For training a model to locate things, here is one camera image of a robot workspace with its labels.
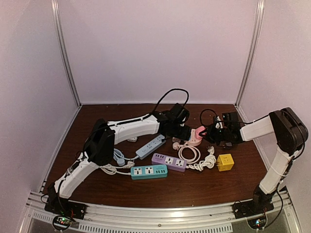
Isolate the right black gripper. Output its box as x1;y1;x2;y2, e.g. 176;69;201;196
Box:
199;124;231;146

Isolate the light blue power strip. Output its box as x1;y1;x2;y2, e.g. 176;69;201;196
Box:
136;134;166;160

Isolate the purple power strip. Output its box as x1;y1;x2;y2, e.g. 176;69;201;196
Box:
152;153;187;172

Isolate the yellow cube socket adapter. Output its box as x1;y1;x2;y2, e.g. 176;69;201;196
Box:
216;153;234;172

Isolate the white round travel adapter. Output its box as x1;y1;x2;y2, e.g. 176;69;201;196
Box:
127;137;138;142

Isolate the teal power strip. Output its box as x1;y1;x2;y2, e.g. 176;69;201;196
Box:
130;165;168;180

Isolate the pink small adapter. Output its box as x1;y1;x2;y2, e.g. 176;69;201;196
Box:
172;137;181;144

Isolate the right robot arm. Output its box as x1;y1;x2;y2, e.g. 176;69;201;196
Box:
198;107;309;215

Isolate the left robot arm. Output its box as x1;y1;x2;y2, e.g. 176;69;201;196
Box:
46;103;191;216

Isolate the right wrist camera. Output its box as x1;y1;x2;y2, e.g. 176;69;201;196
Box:
214;116;224;129

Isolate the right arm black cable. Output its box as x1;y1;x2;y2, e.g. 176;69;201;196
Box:
199;109;219;127

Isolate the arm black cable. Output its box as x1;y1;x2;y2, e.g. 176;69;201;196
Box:
153;88;190;115
199;109;219;127

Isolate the white bundled cable with plug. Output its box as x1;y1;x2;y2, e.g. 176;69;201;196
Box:
186;145;217;172

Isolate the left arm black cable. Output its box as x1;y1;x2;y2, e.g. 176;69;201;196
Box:
153;88;190;115

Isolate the front aluminium rail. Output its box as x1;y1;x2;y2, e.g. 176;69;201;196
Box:
17;191;302;233

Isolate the right aluminium frame post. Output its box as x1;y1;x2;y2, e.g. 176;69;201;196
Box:
235;0;265;108

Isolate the aluminium frame post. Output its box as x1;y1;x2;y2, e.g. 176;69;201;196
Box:
235;0;265;108
51;0;82;108

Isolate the left aluminium frame post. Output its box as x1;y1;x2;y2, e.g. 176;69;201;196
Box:
51;0;82;108

